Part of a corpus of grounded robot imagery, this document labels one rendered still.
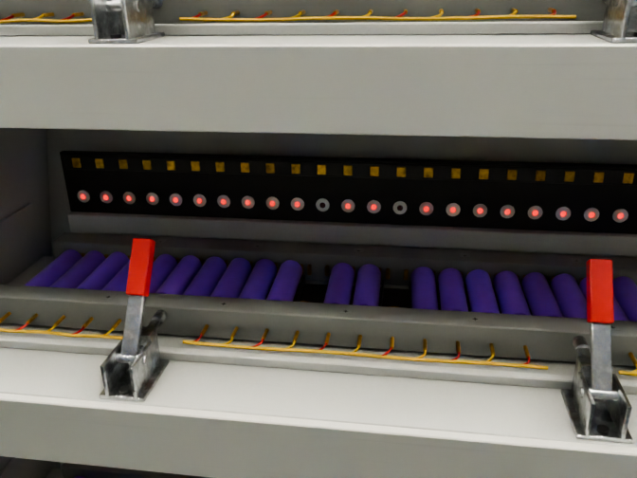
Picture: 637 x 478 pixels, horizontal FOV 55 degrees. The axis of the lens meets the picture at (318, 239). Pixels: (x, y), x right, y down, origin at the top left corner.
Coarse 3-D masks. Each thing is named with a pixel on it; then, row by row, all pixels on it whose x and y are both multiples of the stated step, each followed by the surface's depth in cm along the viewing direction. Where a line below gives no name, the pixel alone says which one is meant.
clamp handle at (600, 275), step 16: (592, 272) 34; (608, 272) 34; (592, 288) 34; (608, 288) 34; (592, 304) 34; (608, 304) 33; (592, 320) 33; (608, 320) 33; (592, 336) 33; (608, 336) 33; (592, 352) 33; (608, 352) 33; (592, 368) 33; (608, 368) 33; (592, 384) 33; (608, 384) 33
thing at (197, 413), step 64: (0, 256) 49; (0, 384) 38; (64, 384) 37; (192, 384) 37; (256, 384) 37; (320, 384) 37; (384, 384) 37; (448, 384) 37; (0, 448) 38; (64, 448) 37; (128, 448) 36; (192, 448) 36; (256, 448) 35; (320, 448) 34; (384, 448) 34; (448, 448) 33; (512, 448) 32; (576, 448) 32
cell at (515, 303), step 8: (504, 272) 46; (512, 272) 46; (496, 280) 46; (504, 280) 45; (512, 280) 45; (496, 288) 45; (504, 288) 44; (512, 288) 43; (520, 288) 44; (504, 296) 43; (512, 296) 42; (520, 296) 43; (504, 304) 42; (512, 304) 41; (520, 304) 41; (504, 312) 42; (512, 312) 41; (520, 312) 40; (528, 312) 41
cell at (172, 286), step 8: (184, 256) 50; (192, 256) 49; (184, 264) 48; (192, 264) 48; (200, 264) 49; (176, 272) 47; (184, 272) 47; (192, 272) 48; (168, 280) 46; (176, 280) 46; (184, 280) 46; (160, 288) 44; (168, 288) 44; (176, 288) 45; (184, 288) 46
